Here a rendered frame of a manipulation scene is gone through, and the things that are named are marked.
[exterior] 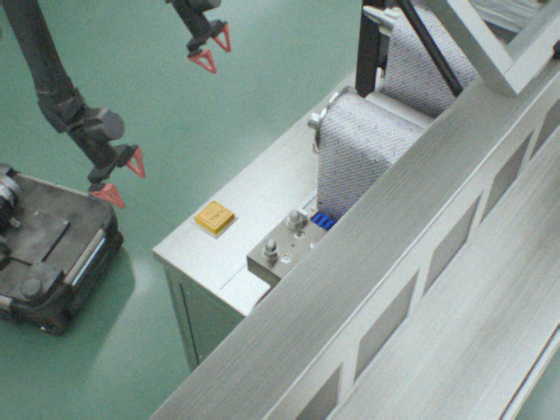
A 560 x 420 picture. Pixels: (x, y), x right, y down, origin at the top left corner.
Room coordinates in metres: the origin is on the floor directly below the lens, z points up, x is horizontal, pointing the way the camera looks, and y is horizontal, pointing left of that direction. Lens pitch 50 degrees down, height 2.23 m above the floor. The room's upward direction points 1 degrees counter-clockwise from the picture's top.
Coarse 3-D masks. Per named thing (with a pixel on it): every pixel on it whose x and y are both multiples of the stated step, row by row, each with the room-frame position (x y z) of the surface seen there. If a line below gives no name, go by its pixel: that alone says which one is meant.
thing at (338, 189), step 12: (324, 156) 0.99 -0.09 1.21; (324, 168) 0.99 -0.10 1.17; (336, 168) 0.97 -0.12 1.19; (324, 180) 0.99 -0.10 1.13; (336, 180) 0.97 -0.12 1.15; (348, 180) 0.95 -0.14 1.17; (360, 180) 0.94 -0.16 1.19; (324, 192) 0.99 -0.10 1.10; (336, 192) 0.97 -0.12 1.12; (348, 192) 0.95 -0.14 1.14; (360, 192) 0.93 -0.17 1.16; (324, 204) 0.99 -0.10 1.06; (336, 204) 0.97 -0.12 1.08; (348, 204) 0.95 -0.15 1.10; (336, 216) 0.97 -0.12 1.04
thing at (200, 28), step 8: (200, 16) 1.53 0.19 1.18; (184, 24) 1.53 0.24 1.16; (192, 24) 1.52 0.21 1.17; (200, 24) 1.52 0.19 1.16; (208, 24) 1.53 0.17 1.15; (216, 24) 1.55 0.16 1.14; (192, 32) 1.52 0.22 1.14; (200, 32) 1.51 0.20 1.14; (208, 32) 1.51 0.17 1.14; (192, 40) 1.51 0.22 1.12; (200, 40) 1.49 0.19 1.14; (192, 48) 1.49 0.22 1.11
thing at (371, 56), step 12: (372, 0) 1.33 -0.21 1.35; (384, 0) 1.32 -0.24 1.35; (360, 24) 1.34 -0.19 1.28; (372, 24) 1.32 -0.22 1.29; (360, 36) 1.34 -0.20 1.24; (372, 36) 1.32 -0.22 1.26; (384, 36) 1.35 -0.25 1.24; (360, 48) 1.34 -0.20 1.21; (372, 48) 1.32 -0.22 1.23; (384, 48) 1.36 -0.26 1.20; (360, 60) 1.34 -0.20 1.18; (372, 60) 1.32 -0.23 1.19; (384, 60) 1.36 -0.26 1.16; (360, 72) 1.34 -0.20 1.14; (372, 72) 1.31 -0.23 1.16; (384, 72) 1.41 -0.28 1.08; (360, 84) 1.33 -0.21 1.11; (372, 84) 1.31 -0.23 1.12; (384, 84) 1.38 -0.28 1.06; (360, 96) 1.33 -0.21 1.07
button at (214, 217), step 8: (208, 208) 1.10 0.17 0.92; (216, 208) 1.10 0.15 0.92; (224, 208) 1.10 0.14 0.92; (200, 216) 1.07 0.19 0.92; (208, 216) 1.07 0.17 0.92; (216, 216) 1.07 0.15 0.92; (224, 216) 1.07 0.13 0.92; (232, 216) 1.08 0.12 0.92; (200, 224) 1.06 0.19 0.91; (208, 224) 1.05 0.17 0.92; (216, 224) 1.05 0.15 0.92; (224, 224) 1.05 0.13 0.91; (216, 232) 1.03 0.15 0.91
